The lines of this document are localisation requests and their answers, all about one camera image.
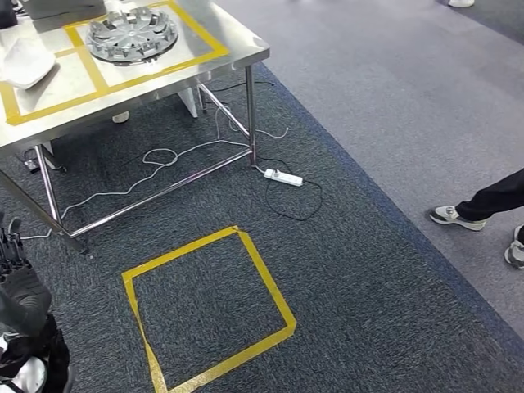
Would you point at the white curved panel part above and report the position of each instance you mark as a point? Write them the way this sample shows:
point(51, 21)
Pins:
point(26, 65)

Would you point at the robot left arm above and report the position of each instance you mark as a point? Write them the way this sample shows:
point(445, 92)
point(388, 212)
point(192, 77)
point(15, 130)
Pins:
point(24, 374)

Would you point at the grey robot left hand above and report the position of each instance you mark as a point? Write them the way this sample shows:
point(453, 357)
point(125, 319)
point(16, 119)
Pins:
point(24, 298)

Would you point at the silver wheel hubcap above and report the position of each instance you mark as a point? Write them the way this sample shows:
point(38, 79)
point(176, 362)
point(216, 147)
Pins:
point(131, 35)

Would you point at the white power strip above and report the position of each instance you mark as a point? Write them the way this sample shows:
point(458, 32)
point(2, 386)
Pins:
point(285, 177)

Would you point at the stainless steel workbench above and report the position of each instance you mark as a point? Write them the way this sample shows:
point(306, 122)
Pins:
point(143, 81)

